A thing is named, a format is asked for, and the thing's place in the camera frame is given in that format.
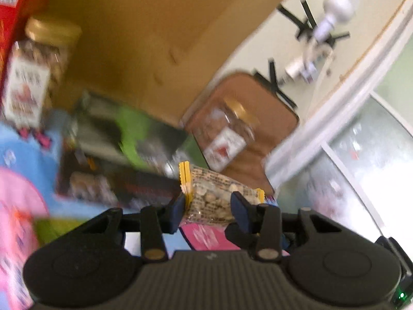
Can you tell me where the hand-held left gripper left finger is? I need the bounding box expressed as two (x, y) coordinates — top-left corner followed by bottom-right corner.
(77, 196), (187, 263)

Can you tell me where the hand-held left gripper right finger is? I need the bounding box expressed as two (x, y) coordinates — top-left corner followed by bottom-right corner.
(225, 191), (343, 262)

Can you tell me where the clear yellow-edged nut packet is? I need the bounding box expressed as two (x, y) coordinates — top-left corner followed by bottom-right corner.
(178, 161), (266, 225)

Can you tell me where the black box with sheep print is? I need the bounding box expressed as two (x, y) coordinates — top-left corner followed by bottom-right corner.
(55, 92), (194, 209)

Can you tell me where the square nut jar gold lid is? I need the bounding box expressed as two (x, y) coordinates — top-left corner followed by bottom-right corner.
(194, 98), (259, 172)

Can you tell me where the brown seat cushion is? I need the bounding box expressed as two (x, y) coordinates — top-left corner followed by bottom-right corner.
(182, 73), (300, 195)

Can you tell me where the blue pig printed blanket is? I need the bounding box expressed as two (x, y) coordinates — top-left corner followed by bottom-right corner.
(0, 119), (282, 310)

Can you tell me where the wooden board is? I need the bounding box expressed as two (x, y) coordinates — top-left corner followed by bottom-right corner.
(42, 0), (305, 128)

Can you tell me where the round nut jar gold lid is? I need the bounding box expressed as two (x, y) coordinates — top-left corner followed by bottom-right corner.
(2, 18), (82, 128)

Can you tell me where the white power strip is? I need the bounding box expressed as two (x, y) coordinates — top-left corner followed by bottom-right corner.
(312, 0), (361, 43)

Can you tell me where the red gift box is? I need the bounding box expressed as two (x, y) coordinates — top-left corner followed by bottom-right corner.
(0, 0), (54, 83)

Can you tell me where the white window frame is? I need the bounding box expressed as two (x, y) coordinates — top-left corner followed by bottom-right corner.
(265, 0), (413, 252)

